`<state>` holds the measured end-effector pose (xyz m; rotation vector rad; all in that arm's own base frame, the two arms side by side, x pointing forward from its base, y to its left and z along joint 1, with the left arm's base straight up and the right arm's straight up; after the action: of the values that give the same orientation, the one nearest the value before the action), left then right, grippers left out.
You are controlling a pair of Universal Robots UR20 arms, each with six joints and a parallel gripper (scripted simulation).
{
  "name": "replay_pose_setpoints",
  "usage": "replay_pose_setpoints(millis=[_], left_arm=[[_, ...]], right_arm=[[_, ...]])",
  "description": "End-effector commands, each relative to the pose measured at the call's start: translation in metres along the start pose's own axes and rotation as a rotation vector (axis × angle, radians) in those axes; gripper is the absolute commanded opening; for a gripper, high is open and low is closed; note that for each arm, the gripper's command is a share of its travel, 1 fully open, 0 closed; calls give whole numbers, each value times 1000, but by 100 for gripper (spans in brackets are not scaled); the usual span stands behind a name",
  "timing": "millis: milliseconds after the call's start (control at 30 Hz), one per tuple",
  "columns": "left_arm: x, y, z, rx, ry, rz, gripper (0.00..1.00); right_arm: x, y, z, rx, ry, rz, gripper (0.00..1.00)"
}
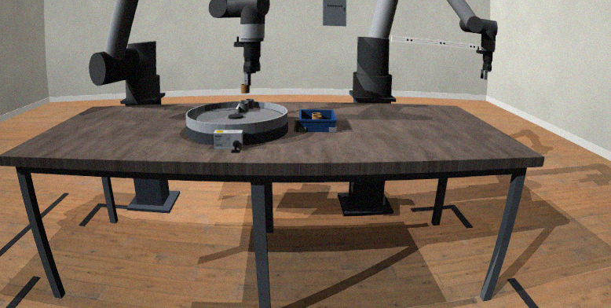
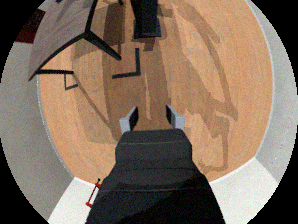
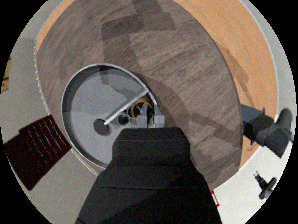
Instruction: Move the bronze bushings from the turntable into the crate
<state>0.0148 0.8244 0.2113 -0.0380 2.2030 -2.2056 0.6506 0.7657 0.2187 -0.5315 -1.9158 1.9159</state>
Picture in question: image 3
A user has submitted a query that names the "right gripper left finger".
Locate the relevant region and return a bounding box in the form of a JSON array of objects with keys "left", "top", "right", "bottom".
[{"left": 137, "top": 104, "right": 150, "bottom": 128}]

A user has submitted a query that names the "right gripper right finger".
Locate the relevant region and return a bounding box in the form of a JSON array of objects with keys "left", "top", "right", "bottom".
[{"left": 153, "top": 104, "right": 165, "bottom": 128}]

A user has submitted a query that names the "bronze cylinder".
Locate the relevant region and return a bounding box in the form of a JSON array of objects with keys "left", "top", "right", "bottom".
[{"left": 132, "top": 99, "right": 153, "bottom": 120}]

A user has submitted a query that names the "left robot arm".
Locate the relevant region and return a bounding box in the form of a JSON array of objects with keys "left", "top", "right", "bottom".
[{"left": 253, "top": 108, "right": 295, "bottom": 200}]

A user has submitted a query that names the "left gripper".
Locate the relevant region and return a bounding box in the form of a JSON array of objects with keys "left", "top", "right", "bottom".
[{"left": 253, "top": 171, "right": 266, "bottom": 188}]

